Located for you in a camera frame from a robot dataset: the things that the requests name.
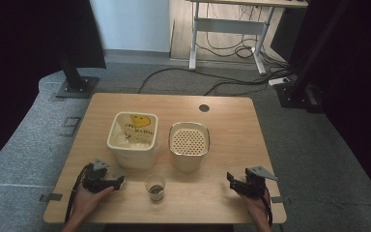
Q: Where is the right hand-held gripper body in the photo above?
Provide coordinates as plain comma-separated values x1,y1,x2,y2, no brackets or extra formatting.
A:
237,165,278,198

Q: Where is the tangle of black cables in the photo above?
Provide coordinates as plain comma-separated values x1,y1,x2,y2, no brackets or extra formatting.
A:
195,3,292,70

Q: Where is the cream square plastic bin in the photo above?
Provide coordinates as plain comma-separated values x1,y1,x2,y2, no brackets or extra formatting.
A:
106,110,159,170

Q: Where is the cream container with perforated strainer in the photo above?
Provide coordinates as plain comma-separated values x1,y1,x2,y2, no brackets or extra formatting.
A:
167,121,212,174

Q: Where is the white metal desk frame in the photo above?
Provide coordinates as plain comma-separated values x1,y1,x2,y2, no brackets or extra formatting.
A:
186,0,310,76

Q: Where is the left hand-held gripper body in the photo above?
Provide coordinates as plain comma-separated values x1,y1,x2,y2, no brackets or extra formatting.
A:
82,158,111,194

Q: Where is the long black floor cable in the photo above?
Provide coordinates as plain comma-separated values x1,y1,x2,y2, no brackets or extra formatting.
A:
137,66,293,97

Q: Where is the clear plastic cup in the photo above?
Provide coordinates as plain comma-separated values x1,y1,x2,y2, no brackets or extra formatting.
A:
144,173,167,203

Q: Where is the clear bag with yellow face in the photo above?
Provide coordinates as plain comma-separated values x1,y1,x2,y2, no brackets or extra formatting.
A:
110,113,157,150

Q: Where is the person's right hand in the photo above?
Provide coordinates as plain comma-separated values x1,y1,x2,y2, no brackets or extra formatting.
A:
238,190,271,224

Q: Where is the dark curtain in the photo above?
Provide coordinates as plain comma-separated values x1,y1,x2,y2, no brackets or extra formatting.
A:
271,0,371,209
0,0,107,176

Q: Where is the person's left hand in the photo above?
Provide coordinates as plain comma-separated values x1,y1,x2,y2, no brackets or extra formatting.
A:
71,183,115,221

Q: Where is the grey tape strip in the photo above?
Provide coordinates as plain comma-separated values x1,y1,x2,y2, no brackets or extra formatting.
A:
271,195,292,205
39,192,64,203

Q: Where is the white power strip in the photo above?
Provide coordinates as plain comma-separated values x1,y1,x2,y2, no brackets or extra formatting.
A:
268,76,291,87

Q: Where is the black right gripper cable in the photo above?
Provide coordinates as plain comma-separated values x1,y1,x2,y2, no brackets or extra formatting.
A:
260,188,274,227

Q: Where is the black stand with base plate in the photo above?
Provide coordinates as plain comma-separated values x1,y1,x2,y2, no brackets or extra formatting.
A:
55,47,100,100

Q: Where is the black stand with dark base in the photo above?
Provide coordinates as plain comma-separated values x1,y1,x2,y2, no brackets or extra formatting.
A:
274,0,353,114

